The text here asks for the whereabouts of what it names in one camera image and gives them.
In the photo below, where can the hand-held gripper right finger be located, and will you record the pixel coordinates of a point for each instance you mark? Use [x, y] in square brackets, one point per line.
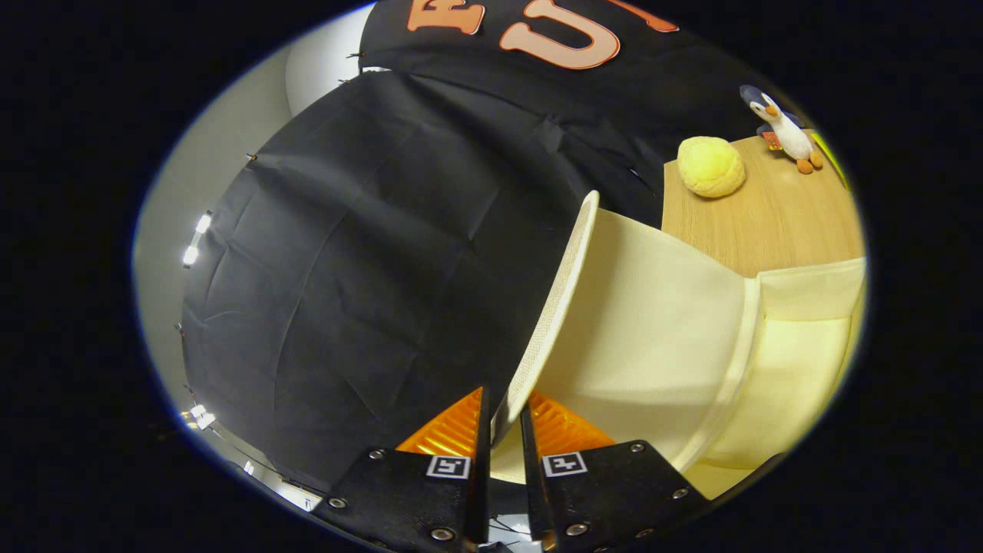
[607, 491]

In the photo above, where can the plush penguin toy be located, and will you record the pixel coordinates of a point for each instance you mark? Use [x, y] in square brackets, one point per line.
[787, 134]

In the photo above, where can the yellow plush bun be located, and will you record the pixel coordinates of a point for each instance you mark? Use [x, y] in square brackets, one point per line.
[710, 167]

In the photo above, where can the black backdrop cloth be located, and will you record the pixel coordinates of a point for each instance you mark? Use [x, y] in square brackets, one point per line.
[369, 269]

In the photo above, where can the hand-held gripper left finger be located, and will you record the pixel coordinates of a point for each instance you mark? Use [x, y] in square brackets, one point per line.
[407, 499]

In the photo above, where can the cream fabric storage box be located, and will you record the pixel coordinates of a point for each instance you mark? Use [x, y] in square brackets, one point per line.
[653, 322]

